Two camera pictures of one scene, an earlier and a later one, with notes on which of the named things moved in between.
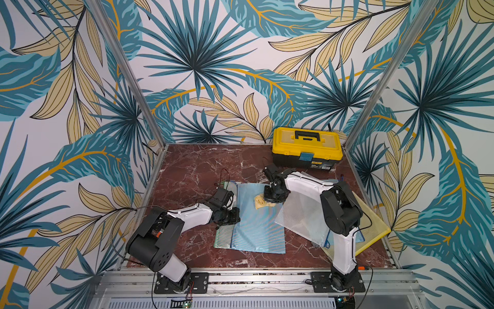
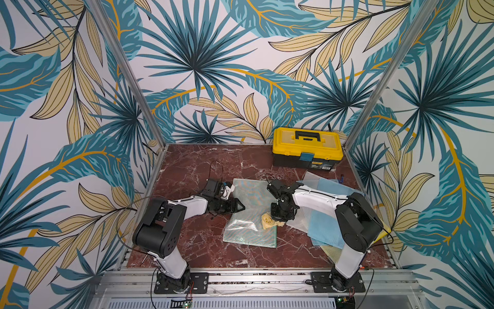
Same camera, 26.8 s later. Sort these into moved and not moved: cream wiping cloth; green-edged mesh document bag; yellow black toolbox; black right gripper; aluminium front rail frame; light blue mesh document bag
Moved: cream wiping cloth; black right gripper; light blue mesh document bag; green-edged mesh document bag
Not moved: yellow black toolbox; aluminium front rail frame
